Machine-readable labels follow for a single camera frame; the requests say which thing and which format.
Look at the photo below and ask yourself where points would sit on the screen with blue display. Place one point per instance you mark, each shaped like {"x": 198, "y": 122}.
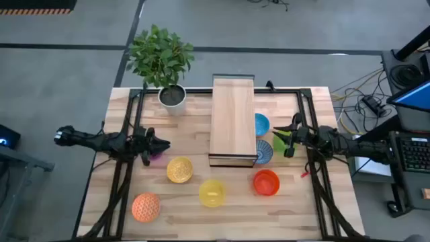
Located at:
{"x": 413, "y": 97}

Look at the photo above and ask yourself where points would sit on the plain yellow plastic bowl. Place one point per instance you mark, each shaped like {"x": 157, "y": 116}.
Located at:
{"x": 212, "y": 193}

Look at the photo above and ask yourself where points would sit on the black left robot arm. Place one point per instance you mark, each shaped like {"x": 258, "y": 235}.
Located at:
{"x": 97, "y": 141}

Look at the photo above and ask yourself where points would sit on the green plastic bowl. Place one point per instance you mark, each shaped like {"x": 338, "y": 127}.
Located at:
{"x": 279, "y": 145}

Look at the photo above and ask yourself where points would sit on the plain teal bowl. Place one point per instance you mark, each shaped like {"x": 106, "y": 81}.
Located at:
{"x": 262, "y": 124}

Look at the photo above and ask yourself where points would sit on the black power strip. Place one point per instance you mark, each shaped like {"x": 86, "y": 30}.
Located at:
{"x": 373, "y": 105}

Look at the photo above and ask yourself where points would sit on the blue patterned bowl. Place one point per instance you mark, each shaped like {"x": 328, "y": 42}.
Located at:
{"x": 264, "y": 152}

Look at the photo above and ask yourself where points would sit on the purple plastic bowl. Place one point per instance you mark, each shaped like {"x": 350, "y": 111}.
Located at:
{"x": 157, "y": 156}

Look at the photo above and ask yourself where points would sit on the black aluminium rig frame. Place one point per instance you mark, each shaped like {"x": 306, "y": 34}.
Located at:
{"x": 195, "y": 90}

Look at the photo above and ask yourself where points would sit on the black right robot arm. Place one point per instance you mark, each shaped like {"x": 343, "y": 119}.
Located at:
{"x": 352, "y": 146}

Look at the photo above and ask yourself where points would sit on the green leafy plant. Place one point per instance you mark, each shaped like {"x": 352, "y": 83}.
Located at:
{"x": 159, "y": 53}

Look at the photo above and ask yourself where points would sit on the black keyboard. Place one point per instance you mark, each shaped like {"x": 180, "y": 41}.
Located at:
{"x": 416, "y": 154}

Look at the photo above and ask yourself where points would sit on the small red tag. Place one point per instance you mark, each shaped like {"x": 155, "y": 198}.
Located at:
{"x": 304, "y": 174}

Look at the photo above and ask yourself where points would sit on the white paper sheet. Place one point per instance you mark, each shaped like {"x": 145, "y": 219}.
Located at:
{"x": 369, "y": 167}

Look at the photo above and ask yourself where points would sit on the orange patterned bowl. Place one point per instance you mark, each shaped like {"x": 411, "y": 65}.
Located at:
{"x": 145, "y": 207}

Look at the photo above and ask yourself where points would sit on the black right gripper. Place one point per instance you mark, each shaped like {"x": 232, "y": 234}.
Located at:
{"x": 304, "y": 138}

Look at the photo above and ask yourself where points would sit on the hazard striped black mat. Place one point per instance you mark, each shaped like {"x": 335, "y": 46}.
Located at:
{"x": 33, "y": 6}

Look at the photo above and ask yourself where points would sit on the white plant pot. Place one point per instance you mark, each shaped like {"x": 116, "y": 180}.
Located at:
{"x": 172, "y": 101}

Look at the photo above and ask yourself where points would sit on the grey metal cart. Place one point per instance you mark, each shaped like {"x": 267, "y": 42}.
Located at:
{"x": 20, "y": 164}

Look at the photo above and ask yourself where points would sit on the black clamp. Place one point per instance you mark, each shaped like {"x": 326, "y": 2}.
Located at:
{"x": 270, "y": 85}

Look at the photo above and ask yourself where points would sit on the yellow patterned bowl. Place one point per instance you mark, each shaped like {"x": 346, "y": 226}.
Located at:
{"x": 180, "y": 169}

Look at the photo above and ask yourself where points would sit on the black slanted pole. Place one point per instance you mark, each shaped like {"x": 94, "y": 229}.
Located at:
{"x": 415, "y": 43}

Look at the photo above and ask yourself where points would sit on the wooden shelf with black frame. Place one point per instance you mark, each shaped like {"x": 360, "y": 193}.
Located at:
{"x": 232, "y": 117}

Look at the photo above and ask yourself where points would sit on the red plastic bowl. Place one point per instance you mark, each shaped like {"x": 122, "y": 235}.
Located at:
{"x": 266, "y": 182}

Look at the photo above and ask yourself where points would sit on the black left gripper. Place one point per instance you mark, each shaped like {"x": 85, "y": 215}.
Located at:
{"x": 144, "y": 142}

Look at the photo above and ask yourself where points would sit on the black box with blue light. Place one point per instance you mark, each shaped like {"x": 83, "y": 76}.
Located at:
{"x": 8, "y": 137}

